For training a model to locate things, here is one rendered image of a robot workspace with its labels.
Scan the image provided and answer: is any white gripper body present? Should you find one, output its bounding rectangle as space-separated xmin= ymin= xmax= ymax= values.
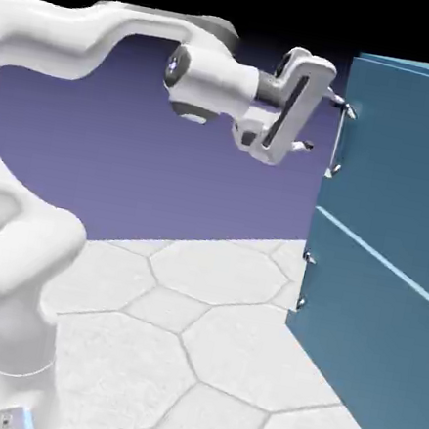
xmin=249 ymin=41 xmax=342 ymax=175

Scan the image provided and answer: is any blue cabinet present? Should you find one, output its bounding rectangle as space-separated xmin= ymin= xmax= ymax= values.
xmin=266 ymin=44 xmax=429 ymax=429

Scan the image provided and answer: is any blue cabinet door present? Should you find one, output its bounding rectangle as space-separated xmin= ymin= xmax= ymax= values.
xmin=266 ymin=204 xmax=429 ymax=429
xmin=302 ymin=55 xmax=429 ymax=306

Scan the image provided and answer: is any silver door handle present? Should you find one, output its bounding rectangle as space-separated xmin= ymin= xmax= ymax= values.
xmin=292 ymin=248 xmax=320 ymax=313
xmin=323 ymin=98 xmax=362 ymax=182

